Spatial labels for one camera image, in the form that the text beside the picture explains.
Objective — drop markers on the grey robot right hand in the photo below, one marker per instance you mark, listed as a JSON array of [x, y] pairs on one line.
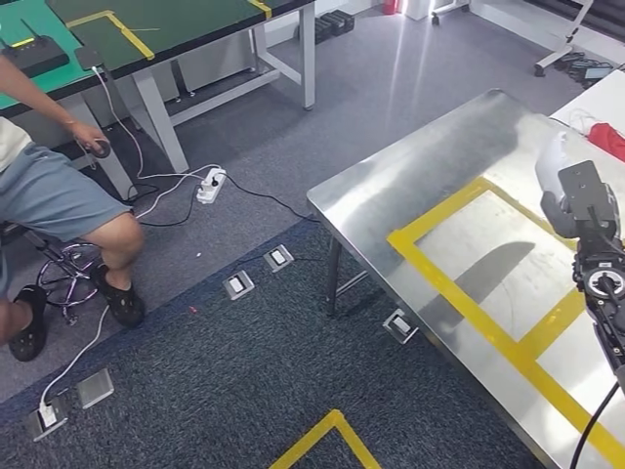
[[559, 217]]

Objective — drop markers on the white plastic car part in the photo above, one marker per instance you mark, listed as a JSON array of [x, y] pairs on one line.
[[549, 165]]

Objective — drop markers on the black hand controller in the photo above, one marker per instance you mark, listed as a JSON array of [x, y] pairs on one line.
[[103, 150]]

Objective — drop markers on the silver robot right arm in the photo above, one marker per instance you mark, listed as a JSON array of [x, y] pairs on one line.
[[603, 285]]

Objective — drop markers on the person's forearm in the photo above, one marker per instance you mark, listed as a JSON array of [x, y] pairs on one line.
[[29, 90]]

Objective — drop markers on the stainless steel workbench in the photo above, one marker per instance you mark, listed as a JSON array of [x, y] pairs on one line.
[[439, 168]]

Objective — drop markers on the red cloth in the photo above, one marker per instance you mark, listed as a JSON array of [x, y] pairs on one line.
[[610, 139]]

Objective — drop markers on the white desk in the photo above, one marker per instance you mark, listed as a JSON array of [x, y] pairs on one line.
[[605, 97]]

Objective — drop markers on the black floor equipment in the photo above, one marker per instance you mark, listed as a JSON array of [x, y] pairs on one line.
[[586, 71]]

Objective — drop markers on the white wheeled stand base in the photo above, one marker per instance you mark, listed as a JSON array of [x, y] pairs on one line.
[[449, 10], [562, 53]]

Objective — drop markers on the steel floor outlet plate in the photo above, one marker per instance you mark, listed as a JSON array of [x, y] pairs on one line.
[[56, 414], [238, 285], [95, 388], [401, 325], [278, 257]]

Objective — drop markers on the white lit cabinet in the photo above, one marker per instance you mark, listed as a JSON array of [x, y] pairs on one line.
[[418, 8]]

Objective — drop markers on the red fire extinguisher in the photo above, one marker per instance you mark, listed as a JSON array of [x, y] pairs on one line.
[[390, 6]]

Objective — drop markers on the black boxes row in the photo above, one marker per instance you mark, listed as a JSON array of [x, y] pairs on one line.
[[334, 26]]

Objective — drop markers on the yellow floor tape square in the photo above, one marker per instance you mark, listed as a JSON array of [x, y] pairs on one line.
[[334, 417]]

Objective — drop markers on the white power strip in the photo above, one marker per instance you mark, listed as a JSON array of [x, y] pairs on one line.
[[211, 188]]

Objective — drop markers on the dark green top table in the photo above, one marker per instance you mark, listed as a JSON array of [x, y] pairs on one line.
[[195, 19]]

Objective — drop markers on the person's hand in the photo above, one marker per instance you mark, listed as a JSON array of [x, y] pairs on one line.
[[85, 134]]

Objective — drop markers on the small black box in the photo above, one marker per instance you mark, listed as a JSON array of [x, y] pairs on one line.
[[87, 57]]

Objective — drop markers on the person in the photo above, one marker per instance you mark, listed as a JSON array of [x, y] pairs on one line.
[[49, 194]]

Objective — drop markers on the chrome stool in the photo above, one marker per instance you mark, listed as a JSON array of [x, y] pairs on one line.
[[36, 243]]

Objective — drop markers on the black router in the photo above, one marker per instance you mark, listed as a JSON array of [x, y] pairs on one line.
[[36, 57]]

